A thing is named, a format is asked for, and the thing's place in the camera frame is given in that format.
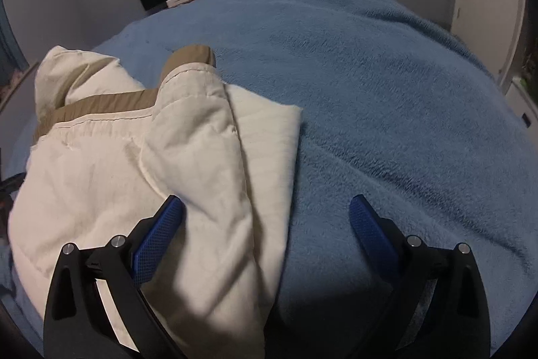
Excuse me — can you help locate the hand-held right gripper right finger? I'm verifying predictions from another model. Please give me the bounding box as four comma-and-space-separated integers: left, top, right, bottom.
349, 194, 492, 359

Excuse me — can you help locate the cream hooded jacket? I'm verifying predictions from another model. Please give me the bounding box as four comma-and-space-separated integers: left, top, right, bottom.
7, 44, 304, 359

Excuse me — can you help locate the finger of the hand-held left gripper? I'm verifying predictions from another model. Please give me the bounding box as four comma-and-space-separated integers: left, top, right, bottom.
0, 172, 27, 217

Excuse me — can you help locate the wooden board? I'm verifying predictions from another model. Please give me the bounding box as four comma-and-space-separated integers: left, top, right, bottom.
0, 62, 40, 111

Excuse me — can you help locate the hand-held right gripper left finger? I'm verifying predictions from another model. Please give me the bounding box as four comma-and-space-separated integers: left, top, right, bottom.
44, 195, 186, 359

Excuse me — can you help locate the blue cloth-covered table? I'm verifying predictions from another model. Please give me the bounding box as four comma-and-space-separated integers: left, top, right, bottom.
0, 0, 534, 359

